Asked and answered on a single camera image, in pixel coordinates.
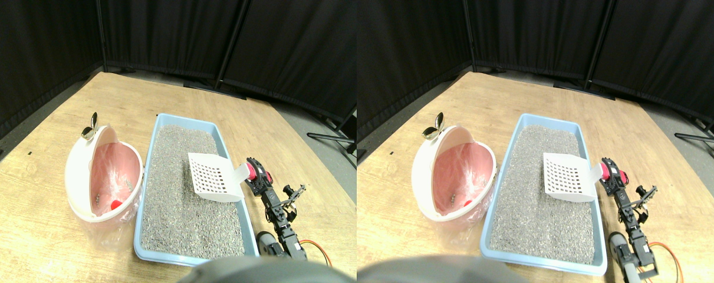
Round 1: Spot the white scoop with red handle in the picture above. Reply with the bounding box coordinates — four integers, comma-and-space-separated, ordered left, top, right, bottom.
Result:
543, 152, 629, 203
187, 152, 274, 203

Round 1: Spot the blue litter tray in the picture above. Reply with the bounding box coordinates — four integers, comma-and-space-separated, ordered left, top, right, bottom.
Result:
479, 113, 608, 277
133, 113, 260, 267

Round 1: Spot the flat black stand foot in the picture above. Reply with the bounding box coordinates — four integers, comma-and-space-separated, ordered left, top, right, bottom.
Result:
183, 78, 248, 101
554, 78, 617, 101

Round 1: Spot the black curtain stand pole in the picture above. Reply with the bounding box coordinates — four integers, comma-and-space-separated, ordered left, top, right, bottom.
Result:
583, 0, 617, 91
96, 0, 108, 73
463, 0, 476, 73
214, 0, 251, 91

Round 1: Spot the white bin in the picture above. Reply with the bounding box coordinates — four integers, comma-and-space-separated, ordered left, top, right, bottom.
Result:
412, 112, 498, 243
65, 112, 144, 248

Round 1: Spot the black bracket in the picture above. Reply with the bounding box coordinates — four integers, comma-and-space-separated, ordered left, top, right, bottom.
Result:
279, 184, 308, 218
631, 184, 658, 218

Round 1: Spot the orange wire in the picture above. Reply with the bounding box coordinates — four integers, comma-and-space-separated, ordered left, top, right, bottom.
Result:
301, 239, 334, 269
649, 241, 685, 283

